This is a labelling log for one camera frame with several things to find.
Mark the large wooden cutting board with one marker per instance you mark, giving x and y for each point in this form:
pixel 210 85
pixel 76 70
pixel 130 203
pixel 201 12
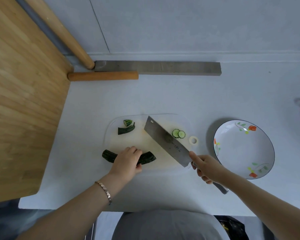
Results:
pixel 22 109

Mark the person's left forearm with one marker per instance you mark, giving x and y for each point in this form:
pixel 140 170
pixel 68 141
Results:
pixel 70 214

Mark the dark green cucumber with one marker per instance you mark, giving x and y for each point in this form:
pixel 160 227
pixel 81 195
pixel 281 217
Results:
pixel 148 157

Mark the long grey sharpening stone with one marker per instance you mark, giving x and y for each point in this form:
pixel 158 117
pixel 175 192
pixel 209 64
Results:
pixel 165 67

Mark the translucent plastic cutting board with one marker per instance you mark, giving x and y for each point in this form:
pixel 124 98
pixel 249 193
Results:
pixel 130 142

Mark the dark glass panel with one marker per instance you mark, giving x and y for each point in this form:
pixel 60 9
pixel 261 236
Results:
pixel 5 222

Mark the steel cleaver knife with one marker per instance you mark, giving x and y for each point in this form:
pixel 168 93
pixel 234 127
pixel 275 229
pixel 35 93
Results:
pixel 162 137

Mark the striped cucumber end piece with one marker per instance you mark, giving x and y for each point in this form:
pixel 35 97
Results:
pixel 127 122

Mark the cucumber stem tip piece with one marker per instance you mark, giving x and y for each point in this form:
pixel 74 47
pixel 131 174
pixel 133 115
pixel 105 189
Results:
pixel 125 130

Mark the short wooden rolling pin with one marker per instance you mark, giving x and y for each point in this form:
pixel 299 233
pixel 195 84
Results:
pixel 102 76

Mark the black trash bag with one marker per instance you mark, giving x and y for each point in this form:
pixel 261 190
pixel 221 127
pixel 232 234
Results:
pixel 235 229

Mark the person's right hand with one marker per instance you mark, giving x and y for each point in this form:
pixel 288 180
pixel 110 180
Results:
pixel 211 169

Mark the white floral plate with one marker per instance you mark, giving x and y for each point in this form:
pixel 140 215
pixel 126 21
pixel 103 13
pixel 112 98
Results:
pixel 242 152

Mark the person's left hand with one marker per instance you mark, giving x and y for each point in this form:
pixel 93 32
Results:
pixel 126 164

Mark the thick light wooden rolling pin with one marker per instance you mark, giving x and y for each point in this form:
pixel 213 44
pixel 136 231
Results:
pixel 65 34

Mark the grey shirt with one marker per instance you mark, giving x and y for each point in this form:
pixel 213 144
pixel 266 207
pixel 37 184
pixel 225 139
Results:
pixel 165 227

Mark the person's right forearm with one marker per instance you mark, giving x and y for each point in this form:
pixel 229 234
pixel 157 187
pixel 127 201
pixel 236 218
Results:
pixel 265 204

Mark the grey pipe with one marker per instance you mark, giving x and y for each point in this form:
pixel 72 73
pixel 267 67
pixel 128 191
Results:
pixel 40 22

